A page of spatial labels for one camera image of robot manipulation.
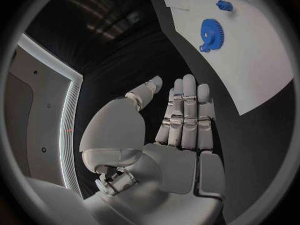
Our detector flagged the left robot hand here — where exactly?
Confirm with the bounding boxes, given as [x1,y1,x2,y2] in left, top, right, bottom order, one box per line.
[78,73,227,225]

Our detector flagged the white task board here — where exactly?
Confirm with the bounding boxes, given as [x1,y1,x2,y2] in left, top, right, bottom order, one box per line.
[157,0,296,117]

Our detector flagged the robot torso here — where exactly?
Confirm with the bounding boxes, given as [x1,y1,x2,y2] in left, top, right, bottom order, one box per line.
[3,33,85,200]

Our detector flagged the blue gear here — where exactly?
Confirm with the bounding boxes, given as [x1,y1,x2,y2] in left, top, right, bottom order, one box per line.
[198,18,227,54]

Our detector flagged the blue peg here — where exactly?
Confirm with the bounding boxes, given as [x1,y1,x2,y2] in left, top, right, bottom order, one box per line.
[215,0,235,13]

